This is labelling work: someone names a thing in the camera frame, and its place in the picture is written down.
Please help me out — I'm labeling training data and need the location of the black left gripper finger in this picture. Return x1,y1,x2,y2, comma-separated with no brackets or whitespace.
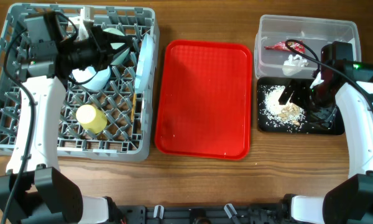
108,45,130,66
104,32,132,45

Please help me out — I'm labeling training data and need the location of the green bowl with food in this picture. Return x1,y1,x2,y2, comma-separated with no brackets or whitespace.
103,27,130,66

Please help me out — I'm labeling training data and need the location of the rice food waste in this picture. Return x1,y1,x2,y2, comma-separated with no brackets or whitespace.
259,85,305,128

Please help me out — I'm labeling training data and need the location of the small light blue bowl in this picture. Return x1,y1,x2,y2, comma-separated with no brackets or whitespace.
72,67,111,90

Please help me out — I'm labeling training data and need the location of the large light blue plate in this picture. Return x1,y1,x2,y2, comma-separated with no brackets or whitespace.
134,35,155,94

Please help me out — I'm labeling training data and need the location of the white tissue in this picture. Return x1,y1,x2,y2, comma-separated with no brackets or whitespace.
282,54,308,77

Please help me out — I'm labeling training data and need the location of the red snack wrapper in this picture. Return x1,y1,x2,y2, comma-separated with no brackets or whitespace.
264,41,305,54

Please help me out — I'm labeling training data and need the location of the wooden chopstick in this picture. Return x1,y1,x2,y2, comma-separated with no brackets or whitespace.
131,93,137,123

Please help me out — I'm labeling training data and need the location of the yellow plastic cup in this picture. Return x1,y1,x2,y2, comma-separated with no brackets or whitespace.
76,105,108,134

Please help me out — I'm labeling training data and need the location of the white plastic fork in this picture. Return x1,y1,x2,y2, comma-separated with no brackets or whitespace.
140,92,146,132

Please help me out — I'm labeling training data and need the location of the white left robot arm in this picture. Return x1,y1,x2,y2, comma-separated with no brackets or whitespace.
0,11,132,223

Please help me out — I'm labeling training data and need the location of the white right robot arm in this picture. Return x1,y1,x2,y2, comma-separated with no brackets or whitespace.
288,60,373,223

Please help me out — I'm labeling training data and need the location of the grey plastic dishwasher rack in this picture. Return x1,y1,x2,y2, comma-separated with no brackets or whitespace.
0,3,160,161

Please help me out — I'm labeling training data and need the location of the black plastic tray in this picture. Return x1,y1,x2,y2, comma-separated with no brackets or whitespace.
257,77,344,135

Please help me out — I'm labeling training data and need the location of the clear plastic bin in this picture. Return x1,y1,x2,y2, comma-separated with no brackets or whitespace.
254,14,362,79

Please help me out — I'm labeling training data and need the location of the red plastic tray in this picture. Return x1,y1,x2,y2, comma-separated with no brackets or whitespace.
155,40,252,161

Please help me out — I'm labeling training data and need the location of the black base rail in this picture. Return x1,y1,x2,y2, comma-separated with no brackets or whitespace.
118,203,297,224

